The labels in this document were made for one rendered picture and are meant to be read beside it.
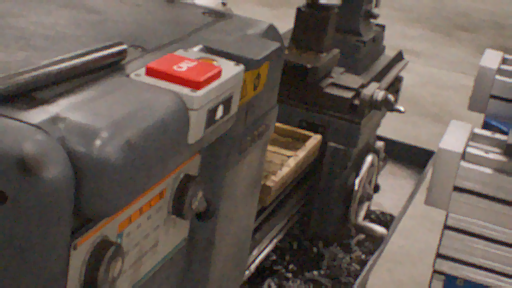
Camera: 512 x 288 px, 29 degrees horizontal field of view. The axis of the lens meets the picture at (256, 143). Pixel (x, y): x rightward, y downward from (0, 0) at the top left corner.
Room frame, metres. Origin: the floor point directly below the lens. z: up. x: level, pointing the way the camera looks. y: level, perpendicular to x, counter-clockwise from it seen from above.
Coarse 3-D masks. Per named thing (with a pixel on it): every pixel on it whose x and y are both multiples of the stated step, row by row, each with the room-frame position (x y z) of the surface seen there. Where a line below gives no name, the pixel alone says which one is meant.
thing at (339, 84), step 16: (288, 80) 1.94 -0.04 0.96; (320, 80) 1.96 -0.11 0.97; (336, 80) 1.98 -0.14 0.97; (352, 80) 2.00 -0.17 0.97; (288, 96) 1.94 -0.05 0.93; (304, 96) 1.93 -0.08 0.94; (320, 96) 1.92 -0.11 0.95; (336, 96) 1.91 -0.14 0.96; (352, 96) 1.93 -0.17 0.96; (368, 96) 1.92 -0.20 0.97
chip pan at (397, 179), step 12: (384, 168) 2.64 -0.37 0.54; (396, 168) 2.66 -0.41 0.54; (408, 168) 2.67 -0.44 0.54; (420, 168) 2.69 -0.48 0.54; (384, 180) 2.55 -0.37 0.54; (396, 180) 2.57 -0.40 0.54; (408, 180) 2.58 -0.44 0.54; (384, 192) 2.47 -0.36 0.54; (396, 192) 2.48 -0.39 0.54; (408, 192) 2.50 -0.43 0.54; (372, 204) 2.37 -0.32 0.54; (384, 204) 2.38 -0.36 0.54; (396, 204) 2.40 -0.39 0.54
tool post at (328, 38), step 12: (300, 12) 1.98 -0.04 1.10; (312, 12) 1.98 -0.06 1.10; (324, 12) 1.98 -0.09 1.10; (336, 12) 2.02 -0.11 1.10; (300, 24) 1.98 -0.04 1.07; (312, 24) 1.98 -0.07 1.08; (324, 24) 1.97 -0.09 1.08; (300, 36) 1.98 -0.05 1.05; (312, 36) 1.98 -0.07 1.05; (324, 36) 1.97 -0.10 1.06; (300, 48) 1.99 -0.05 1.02; (312, 48) 1.98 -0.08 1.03; (324, 48) 1.98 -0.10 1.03
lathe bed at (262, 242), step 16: (288, 32) 2.70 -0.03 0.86; (384, 48) 2.75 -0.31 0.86; (384, 64) 2.59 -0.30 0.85; (400, 64) 2.67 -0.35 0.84; (368, 80) 2.37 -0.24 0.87; (384, 80) 2.49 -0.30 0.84; (400, 80) 2.67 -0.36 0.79; (304, 176) 1.86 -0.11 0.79; (288, 192) 1.77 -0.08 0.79; (304, 192) 1.81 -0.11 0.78; (272, 208) 1.60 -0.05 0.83; (288, 208) 1.72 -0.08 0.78; (304, 208) 1.88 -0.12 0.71; (256, 224) 1.52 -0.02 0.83; (272, 224) 1.63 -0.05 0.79; (288, 224) 1.79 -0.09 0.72; (256, 240) 1.55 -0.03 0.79; (272, 240) 1.70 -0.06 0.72; (256, 256) 1.58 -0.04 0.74
